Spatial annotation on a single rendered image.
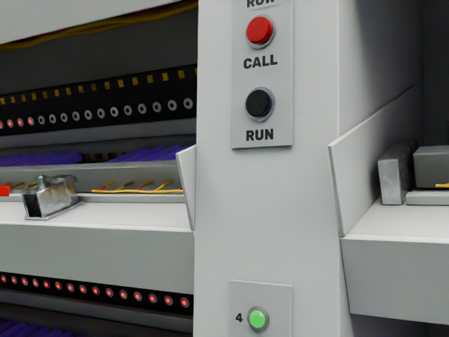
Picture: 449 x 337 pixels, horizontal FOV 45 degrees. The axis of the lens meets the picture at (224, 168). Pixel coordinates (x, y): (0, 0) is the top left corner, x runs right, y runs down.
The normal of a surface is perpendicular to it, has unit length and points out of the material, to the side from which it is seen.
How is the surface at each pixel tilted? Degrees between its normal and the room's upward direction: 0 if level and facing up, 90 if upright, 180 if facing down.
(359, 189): 90
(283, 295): 90
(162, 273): 110
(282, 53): 90
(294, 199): 90
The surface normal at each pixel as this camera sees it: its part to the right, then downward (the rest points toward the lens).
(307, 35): -0.54, -0.07
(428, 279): -0.51, 0.29
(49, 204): 0.84, -0.03
